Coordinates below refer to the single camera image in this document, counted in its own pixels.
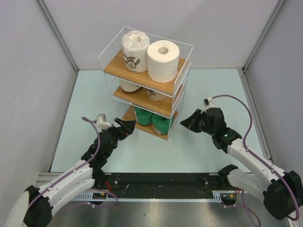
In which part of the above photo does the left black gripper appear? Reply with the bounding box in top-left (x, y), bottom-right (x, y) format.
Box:
top-left (101, 118), bottom-right (135, 157)

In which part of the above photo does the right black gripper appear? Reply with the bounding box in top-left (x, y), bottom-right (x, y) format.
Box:
top-left (180, 109), bottom-right (215, 136)

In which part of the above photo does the green roll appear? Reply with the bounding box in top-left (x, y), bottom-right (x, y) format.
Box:
top-left (134, 107), bottom-right (153, 126)
top-left (151, 113), bottom-right (172, 135)

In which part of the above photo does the cream paper roll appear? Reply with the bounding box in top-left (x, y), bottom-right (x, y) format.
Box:
top-left (119, 79), bottom-right (141, 93)

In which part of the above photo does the tan paper roll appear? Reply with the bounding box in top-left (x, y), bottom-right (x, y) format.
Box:
top-left (146, 89), bottom-right (167, 101)

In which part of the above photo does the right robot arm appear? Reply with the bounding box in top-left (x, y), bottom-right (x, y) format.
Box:
top-left (180, 107), bottom-right (303, 220)

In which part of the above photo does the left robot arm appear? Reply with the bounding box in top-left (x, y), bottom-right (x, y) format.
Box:
top-left (5, 114), bottom-right (136, 227)

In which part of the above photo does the plain white paper roll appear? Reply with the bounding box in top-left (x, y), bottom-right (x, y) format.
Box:
top-left (147, 40), bottom-right (180, 83)

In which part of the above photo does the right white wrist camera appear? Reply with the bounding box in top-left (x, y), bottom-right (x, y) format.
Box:
top-left (203, 97), bottom-right (216, 112)

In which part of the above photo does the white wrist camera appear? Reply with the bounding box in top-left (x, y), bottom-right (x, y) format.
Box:
top-left (203, 97), bottom-right (216, 112)
top-left (95, 113), bottom-right (112, 130)

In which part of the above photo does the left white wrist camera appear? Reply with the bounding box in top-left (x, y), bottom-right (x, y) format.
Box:
top-left (95, 113), bottom-right (112, 130)

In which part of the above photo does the white wire wooden shelf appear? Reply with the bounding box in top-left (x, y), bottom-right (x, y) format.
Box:
top-left (98, 26), bottom-right (193, 140)

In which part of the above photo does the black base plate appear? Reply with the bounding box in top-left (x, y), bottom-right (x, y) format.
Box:
top-left (93, 173), bottom-right (239, 195)

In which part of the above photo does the white slotted cable duct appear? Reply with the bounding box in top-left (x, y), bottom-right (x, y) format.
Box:
top-left (72, 191), bottom-right (222, 203)

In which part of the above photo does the right aluminium frame post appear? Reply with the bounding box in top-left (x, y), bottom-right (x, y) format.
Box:
top-left (242, 0), bottom-right (286, 73)

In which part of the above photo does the aluminium frame post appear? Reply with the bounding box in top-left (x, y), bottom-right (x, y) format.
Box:
top-left (242, 0), bottom-right (286, 73)
top-left (35, 0), bottom-right (79, 74)

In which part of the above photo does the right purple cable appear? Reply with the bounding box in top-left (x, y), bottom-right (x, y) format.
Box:
top-left (212, 95), bottom-right (300, 222)

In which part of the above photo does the left aluminium frame post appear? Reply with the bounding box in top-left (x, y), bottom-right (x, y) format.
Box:
top-left (35, 0), bottom-right (79, 74)

